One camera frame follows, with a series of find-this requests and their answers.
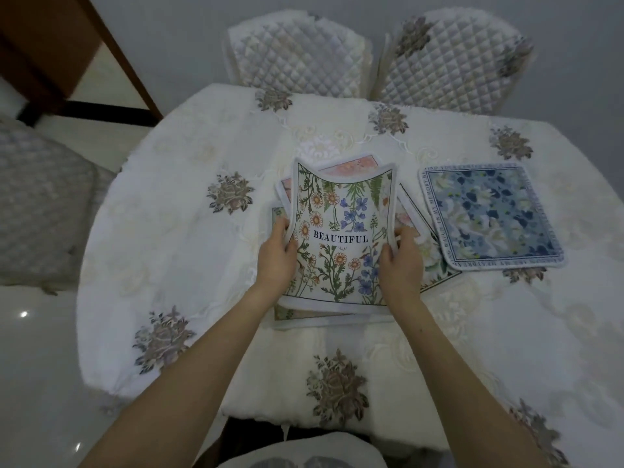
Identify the person's left hand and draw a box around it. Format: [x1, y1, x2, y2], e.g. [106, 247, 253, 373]
[256, 216, 299, 294]

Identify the person's right hand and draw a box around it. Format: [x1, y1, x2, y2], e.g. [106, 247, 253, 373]
[377, 224, 425, 308]

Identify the white wildflower print placemat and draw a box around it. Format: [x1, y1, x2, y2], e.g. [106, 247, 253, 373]
[284, 153, 401, 315]

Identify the person's left forearm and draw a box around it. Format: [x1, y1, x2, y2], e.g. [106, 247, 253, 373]
[82, 281, 289, 468]

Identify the person's right forearm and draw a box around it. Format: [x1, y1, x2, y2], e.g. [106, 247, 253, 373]
[390, 297, 554, 468]

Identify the green border white flower placemat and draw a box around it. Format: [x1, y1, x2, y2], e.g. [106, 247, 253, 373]
[396, 183, 464, 294]

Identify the beige floral placemat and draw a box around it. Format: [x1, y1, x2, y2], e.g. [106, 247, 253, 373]
[269, 204, 391, 333]

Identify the white embroidered tablecloth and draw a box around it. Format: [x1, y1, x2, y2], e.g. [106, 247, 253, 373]
[75, 83, 624, 468]

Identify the pink floral placemat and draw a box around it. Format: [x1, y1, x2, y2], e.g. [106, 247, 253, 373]
[277, 153, 391, 200]

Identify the blue floral placemat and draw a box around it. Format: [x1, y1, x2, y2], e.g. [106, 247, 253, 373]
[418, 162, 567, 272]

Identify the white quilted chair cover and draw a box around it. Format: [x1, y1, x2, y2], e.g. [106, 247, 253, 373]
[372, 8, 535, 116]
[0, 113, 119, 294]
[223, 11, 377, 101]

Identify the brown wooden door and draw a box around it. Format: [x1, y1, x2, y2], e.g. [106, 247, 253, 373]
[0, 0, 164, 128]

